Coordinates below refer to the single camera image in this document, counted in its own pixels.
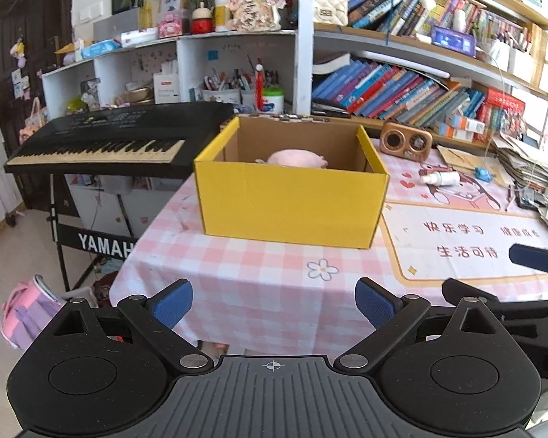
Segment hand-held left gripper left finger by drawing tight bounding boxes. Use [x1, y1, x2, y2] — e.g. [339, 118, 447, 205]
[43, 278, 213, 373]

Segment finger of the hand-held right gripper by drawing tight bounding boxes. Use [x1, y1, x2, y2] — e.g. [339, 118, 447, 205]
[508, 244, 548, 280]
[441, 277, 548, 318]

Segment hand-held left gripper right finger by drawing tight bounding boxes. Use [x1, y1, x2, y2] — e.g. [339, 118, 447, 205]
[335, 278, 507, 372]

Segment yellow cardboard box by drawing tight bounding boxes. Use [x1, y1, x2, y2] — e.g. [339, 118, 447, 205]
[193, 115, 390, 251]

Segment printed cartoon desk mat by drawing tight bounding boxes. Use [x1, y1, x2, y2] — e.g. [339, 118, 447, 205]
[380, 146, 548, 284]

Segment pink checked tablecloth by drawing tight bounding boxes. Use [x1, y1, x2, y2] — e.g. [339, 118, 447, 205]
[109, 134, 548, 359]

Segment pile of papers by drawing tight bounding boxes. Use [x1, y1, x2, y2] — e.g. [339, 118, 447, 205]
[488, 130, 548, 238]

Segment black keyboard stand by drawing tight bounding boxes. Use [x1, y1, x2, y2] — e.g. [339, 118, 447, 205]
[46, 173, 140, 293]

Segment white low cabinet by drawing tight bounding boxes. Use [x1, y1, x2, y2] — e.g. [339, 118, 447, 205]
[68, 176, 186, 238]

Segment brown paper envelope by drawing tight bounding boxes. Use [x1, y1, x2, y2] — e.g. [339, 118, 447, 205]
[436, 145, 514, 188]

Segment white spray bottle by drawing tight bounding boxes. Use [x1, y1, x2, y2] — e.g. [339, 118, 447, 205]
[419, 170, 460, 188]

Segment orange white small boxes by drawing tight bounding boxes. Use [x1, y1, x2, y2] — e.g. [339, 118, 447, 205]
[445, 114, 487, 142]

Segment pink purple backpack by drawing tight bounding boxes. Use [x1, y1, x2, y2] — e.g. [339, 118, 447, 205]
[1, 275, 67, 350]

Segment red boxed book set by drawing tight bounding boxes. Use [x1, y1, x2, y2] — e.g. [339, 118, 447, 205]
[477, 89, 527, 135]

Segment pink plush toy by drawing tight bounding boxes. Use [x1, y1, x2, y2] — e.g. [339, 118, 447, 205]
[256, 148, 328, 169]

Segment wooden retro speaker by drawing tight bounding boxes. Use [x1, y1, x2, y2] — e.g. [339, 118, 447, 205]
[379, 121, 434, 162]

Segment black electronic keyboard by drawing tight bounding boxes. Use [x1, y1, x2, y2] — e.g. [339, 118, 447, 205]
[4, 103, 235, 178]

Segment white storage containers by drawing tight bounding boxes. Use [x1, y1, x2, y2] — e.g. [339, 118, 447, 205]
[488, 39, 535, 83]

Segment row of blue books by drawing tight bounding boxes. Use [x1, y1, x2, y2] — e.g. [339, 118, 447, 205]
[311, 59, 487, 128]

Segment gold bowl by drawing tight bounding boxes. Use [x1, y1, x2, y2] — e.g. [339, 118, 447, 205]
[116, 86, 155, 105]

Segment white pen holder with pens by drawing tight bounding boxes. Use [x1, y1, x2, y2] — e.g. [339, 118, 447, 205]
[202, 68, 243, 103]

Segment white box red label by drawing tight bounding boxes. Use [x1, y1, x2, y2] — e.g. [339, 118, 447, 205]
[154, 61, 181, 103]

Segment white tub green lid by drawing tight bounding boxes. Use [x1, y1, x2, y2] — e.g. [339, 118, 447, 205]
[262, 88, 285, 115]

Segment white tube lamp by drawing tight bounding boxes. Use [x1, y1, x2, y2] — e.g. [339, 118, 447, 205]
[358, 50, 450, 78]

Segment purple box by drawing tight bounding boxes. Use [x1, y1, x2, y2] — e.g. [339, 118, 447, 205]
[430, 25, 477, 57]

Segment pink hanging bag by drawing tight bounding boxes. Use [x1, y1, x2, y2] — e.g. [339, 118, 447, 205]
[18, 98, 46, 142]

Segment red tassel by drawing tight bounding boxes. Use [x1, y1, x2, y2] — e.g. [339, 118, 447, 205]
[254, 57, 266, 110]

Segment white cubby shelf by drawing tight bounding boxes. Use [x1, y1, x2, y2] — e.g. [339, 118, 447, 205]
[41, 30, 300, 122]

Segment blue wet wipes pack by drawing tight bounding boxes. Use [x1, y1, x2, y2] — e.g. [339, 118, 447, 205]
[81, 39, 122, 59]

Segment tall white wooden bookshelf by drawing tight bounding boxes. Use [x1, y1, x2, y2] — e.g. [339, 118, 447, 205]
[297, 0, 548, 147]

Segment white printed box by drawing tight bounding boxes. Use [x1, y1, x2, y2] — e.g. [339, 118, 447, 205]
[121, 27, 158, 49]

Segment pink cartoon box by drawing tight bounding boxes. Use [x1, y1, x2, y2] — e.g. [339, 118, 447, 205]
[159, 17, 186, 38]

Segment row of leaning dark books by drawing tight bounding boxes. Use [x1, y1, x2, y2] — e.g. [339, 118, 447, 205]
[345, 0, 530, 46]

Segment grey flat case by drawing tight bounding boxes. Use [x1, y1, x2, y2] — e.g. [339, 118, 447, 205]
[94, 13, 140, 42]

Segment red white doll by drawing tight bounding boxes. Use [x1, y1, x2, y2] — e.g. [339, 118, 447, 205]
[191, 2, 213, 35]

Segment yellow white jar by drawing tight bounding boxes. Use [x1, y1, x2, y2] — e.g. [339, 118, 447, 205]
[214, 0, 231, 32]

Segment small hanging plush charm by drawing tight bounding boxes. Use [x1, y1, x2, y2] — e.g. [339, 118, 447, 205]
[10, 41, 28, 69]

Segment white quilted handbag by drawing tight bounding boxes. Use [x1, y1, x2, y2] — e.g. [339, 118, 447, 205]
[313, 0, 349, 26]

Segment pink floral ornament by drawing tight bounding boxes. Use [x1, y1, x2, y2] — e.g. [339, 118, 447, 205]
[228, 0, 286, 32]

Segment dark wooden door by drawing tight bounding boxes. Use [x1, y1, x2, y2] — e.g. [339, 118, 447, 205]
[0, 0, 74, 220]

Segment white wall switch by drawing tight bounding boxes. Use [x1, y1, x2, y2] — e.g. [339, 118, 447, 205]
[79, 2, 103, 23]

